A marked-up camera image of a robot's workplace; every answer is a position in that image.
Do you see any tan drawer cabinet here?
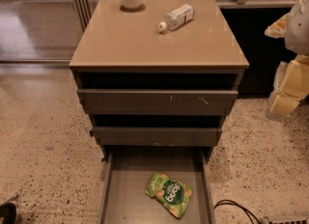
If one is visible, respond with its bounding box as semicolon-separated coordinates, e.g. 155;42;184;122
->
70;0;248;155

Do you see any black floor cable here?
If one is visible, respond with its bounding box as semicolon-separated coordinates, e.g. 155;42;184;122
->
213;199;263;224

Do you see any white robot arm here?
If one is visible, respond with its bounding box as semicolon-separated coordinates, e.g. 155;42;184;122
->
265;0;309;121

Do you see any metal floor vent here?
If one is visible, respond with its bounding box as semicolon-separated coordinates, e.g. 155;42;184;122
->
261;216;309;224

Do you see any top grey drawer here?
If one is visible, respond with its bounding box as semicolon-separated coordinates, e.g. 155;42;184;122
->
77;89;238;116

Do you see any clear plastic water bottle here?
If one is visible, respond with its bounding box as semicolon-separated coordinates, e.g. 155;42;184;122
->
158;4;195;32

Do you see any middle grey drawer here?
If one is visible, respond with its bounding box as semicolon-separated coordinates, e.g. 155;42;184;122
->
92;126;222;147

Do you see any green rice chip bag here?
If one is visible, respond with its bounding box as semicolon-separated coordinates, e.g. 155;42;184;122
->
145;171;193;219

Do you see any bottom grey open drawer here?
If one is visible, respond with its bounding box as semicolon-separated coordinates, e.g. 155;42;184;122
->
98;146;215;224

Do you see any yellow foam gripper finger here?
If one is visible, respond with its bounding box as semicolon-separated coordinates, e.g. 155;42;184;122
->
266;55;309;121
265;14;288;39

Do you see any metal window frame post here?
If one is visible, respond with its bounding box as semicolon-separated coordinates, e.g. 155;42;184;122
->
67;0;92;32

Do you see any black object floor left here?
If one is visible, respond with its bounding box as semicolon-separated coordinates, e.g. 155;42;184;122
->
0;194;18;224

